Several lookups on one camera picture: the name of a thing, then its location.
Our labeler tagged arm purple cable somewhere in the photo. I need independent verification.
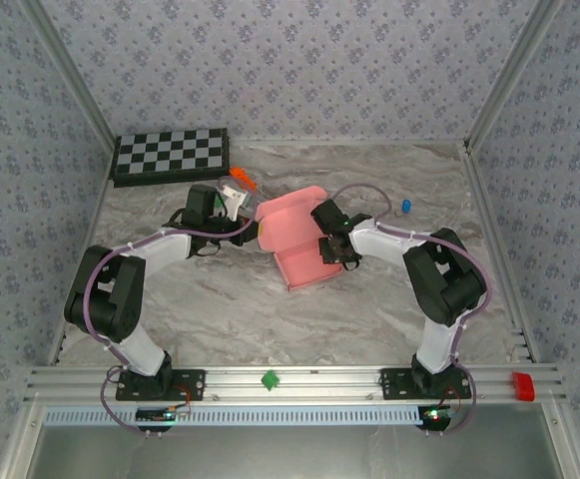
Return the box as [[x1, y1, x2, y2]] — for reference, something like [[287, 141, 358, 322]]
[[329, 183, 494, 436], [83, 175, 264, 436]]

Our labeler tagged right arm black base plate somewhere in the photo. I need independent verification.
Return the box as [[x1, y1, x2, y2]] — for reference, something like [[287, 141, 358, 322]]
[[379, 367, 473, 401]]

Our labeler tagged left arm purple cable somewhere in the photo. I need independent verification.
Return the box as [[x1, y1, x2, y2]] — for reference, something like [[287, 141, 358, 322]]
[[83, 175, 264, 436]]

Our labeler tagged pink paper box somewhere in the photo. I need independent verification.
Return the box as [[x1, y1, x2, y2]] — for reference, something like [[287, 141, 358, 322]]
[[256, 185, 345, 293]]

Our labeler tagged red block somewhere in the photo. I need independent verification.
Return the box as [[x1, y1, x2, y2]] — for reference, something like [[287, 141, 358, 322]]
[[512, 371, 537, 402]]

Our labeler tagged slotted pale cable duct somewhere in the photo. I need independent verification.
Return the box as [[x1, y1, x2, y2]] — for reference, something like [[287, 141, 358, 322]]
[[43, 404, 423, 428]]

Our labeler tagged black grey chessboard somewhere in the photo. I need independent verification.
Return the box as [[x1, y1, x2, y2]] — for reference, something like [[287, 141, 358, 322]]
[[111, 127, 231, 189]]

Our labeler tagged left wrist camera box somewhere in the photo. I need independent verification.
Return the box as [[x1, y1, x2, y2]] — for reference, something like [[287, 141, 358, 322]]
[[218, 184, 251, 221]]

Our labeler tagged orange toy brick plate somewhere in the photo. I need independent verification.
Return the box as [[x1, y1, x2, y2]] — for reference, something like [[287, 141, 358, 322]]
[[228, 166, 260, 194]]

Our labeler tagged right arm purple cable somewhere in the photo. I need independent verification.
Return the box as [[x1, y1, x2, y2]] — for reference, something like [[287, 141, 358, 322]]
[[329, 183, 494, 436]]

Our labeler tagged long aluminium base rail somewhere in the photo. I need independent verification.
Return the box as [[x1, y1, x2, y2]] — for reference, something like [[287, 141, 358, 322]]
[[23, 363, 568, 404]]

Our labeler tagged grey metal sheet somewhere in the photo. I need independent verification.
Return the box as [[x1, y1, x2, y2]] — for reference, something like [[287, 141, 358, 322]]
[[34, 423, 563, 479]]

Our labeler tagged aluminium frame post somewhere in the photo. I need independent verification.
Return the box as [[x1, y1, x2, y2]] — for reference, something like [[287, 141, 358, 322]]
[[462, 0, 566, 150], [17, 0, 121, 151]]

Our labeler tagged aluminium side rail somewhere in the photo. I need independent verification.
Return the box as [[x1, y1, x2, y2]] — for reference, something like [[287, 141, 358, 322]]
[[461, 142, 540, 363], [47, 139, 121, 368]]

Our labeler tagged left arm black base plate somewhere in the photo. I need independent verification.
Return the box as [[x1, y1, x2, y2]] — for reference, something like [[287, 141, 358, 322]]
[[115, 368, 207, 402]]

